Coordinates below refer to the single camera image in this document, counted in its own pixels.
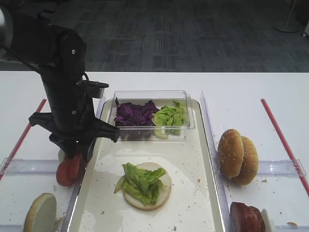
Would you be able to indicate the white metal tray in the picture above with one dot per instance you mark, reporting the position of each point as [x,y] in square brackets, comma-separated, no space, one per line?
[148,186]

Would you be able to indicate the sesame burger bun front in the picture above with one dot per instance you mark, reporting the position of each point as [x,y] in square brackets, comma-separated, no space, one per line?
[250,163]

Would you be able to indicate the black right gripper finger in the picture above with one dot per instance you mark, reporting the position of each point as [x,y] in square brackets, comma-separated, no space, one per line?
[102,129]

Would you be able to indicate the bottom bun on tray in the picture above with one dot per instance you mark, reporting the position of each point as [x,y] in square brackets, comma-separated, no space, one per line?
[149,186]

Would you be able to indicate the tomato slice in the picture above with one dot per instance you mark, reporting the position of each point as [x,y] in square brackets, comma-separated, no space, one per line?
[75,164]
[63,174]

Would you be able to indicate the purple cabbage pile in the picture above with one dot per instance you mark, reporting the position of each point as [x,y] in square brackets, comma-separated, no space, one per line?
[135,115]

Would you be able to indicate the clear pusher rail tomato lane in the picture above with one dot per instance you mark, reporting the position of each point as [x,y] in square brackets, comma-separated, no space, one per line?
[28,166]

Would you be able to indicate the red strip left side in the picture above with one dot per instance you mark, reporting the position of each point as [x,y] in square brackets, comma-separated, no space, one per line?
[9,159]

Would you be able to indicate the clear divider strip left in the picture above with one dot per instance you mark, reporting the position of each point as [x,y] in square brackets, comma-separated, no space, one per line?
[65,226]

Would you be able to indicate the red strip right side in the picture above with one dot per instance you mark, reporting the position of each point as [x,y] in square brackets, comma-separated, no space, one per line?
[286,146]

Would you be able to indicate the red strip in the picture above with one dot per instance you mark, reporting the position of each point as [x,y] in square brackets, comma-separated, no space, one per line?
[9,159]
[286,146]

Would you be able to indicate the white pusher block tomato lane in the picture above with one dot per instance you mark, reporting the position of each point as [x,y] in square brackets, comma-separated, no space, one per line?
[61,155]

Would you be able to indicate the dark red meat patty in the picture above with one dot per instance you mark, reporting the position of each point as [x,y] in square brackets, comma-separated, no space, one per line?
[246,218]

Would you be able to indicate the white pusher block patty lane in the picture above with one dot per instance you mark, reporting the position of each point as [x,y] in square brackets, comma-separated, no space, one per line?
[269,224]

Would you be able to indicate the sesame burger bun rear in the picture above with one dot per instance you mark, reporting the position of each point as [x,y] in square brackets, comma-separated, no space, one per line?
[230,153]

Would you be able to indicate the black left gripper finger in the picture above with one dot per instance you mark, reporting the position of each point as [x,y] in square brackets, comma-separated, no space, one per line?
[45,120]

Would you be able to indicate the clear plastic salad container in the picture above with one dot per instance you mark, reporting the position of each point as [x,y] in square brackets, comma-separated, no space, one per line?
[160,98]

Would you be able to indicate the clear pusher rail bun lane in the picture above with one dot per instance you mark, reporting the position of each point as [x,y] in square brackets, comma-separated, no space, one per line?
[281,168]

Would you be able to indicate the sesame burger bun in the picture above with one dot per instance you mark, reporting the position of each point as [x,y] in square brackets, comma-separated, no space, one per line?
[250,163]
[230,153]

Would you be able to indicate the clear pusher rail patty lane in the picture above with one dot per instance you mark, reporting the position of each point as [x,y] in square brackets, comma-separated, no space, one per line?
[289,228]

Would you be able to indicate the metal stand base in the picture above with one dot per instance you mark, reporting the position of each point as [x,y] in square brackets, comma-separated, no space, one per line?
[289,26]

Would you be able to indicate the green lettuce pile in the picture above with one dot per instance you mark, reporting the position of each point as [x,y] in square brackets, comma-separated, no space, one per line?
[169,116]

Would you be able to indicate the tomato slice on rail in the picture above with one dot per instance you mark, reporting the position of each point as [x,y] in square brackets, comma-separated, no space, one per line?
[63,174]

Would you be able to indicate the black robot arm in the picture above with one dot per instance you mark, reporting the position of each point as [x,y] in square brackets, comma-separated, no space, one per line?
[57,55]

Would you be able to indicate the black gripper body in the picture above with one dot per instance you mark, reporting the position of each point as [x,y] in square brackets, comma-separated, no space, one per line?
[72,109]

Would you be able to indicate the bun half left lane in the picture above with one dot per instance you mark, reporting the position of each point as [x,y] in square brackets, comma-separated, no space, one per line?
[41,216]

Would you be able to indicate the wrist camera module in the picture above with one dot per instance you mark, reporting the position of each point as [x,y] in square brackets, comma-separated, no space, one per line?
[92,89]

